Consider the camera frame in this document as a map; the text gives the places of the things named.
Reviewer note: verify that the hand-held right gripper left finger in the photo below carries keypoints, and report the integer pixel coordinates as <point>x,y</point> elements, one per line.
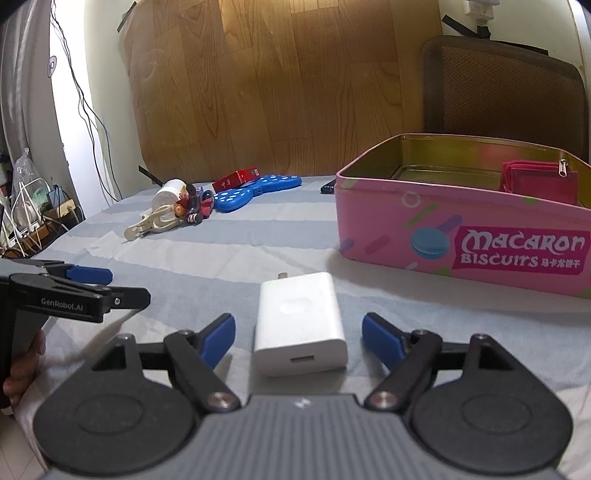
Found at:
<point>219,339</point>

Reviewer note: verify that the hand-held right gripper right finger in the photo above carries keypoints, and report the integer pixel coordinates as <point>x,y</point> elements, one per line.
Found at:
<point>381,341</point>

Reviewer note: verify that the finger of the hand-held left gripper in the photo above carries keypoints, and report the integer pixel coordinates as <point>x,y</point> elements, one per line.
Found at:
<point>131,299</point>
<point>90,275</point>

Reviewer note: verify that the white charger adapter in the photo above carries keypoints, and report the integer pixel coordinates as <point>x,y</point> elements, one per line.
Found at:
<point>300,323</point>

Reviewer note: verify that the pink biscuit tin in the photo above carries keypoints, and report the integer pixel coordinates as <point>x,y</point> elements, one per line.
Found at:
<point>392,221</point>

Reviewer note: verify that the red cigarette pack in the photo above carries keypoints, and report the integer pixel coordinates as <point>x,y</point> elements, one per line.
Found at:
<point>235,179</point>

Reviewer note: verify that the person's left hand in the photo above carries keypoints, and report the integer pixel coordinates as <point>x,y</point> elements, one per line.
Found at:
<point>23,374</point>

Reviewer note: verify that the cardboard box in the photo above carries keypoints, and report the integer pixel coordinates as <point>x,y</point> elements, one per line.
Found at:
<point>62,208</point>

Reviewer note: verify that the striped bed sheet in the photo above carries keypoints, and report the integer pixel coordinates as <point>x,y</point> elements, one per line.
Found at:
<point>231,249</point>

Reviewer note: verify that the white tape roll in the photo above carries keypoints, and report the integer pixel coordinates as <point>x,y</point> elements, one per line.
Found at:
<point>166,196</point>

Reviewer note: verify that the black tape strip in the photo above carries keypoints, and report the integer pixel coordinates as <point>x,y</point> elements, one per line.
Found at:
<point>125,18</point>
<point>150,174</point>

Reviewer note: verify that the clear plastic bag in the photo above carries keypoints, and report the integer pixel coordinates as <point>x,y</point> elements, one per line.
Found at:
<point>23,170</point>

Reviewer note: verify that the black lighter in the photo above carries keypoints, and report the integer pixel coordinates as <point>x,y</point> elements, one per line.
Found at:
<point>328,188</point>

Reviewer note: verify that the grey curtain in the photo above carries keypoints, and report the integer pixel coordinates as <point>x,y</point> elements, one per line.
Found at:
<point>18,78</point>

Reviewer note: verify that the red zip pouch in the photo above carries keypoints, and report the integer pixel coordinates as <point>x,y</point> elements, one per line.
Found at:
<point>540,184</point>

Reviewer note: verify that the wooden board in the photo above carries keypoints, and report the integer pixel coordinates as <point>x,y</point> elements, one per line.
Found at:
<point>277,92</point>

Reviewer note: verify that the brown mesh chair back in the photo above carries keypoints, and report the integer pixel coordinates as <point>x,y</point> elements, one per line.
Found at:
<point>498,92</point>

